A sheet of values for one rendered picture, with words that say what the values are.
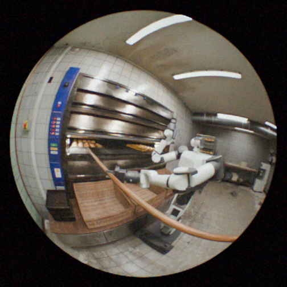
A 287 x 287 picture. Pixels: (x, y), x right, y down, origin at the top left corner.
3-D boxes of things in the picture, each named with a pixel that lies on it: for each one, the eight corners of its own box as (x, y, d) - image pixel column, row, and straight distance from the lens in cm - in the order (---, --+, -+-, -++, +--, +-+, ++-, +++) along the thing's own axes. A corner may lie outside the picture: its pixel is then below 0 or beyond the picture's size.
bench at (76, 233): (63, 222, 185) (49, 197, 144) (161, 194, 259) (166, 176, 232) (73, 249, 162) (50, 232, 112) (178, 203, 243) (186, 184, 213)
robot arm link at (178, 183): (152, 190, 55) (182, 196, 44) (150, 174, 52) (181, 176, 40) (164, 184, 62) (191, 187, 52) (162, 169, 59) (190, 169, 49)
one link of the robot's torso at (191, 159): (192, 178, 109) (200, 147, 102) (212, 192, 91) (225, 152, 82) (170, 180, 92) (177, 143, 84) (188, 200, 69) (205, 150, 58)
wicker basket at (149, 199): (115, 193, 144) (115, 177, 129) (143, 185, 172) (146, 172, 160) (135, 214, 115) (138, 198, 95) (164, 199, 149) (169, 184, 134)
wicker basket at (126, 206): (77, 199, 132) (72, 182, 116) (113, 193, 142) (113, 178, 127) (88, 229, 102) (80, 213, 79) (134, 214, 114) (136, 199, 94)
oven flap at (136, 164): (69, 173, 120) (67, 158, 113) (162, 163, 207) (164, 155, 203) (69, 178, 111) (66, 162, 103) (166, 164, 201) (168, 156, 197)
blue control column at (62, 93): (67, 173, 327) (71, 103, 301) (71, 173, 326) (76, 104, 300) (73, 223, 179) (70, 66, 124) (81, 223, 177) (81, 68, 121)
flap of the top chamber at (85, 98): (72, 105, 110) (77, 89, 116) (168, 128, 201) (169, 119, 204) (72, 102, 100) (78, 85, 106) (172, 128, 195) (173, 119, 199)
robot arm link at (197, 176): (183, 199, 44) (213, 181, 57) (182, 173, 38) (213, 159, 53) (172, 191, 53) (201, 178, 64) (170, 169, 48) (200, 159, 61)
